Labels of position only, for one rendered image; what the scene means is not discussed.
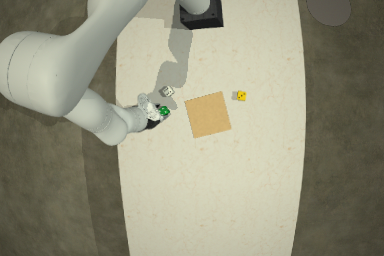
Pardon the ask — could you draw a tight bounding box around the yellow die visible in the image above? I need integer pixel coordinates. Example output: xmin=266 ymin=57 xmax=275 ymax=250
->
xmin=237 ymin=91 xmax=246 ymax=101

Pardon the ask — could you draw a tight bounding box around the tan square mat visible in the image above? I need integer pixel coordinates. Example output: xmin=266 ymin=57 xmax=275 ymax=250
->
xmin=185 ymin=91 xmax=231 ymax=138

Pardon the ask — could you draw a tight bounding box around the green die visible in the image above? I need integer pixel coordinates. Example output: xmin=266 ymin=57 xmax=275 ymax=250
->
xmin=159 ymin=106 xmax=170 ymax=116

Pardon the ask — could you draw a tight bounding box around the white die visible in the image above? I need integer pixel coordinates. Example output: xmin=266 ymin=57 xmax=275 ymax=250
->
xmin=163 ymin=86 xmax=175 ymax=97

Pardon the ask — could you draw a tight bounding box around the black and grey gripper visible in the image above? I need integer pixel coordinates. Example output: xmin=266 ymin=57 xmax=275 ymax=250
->
xmin=128 ymin=93 xmax=168 ymax=133

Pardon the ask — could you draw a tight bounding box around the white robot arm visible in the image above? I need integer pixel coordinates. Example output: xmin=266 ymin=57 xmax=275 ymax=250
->
xmin=0 ymin=0 xmax=148 ymax=146

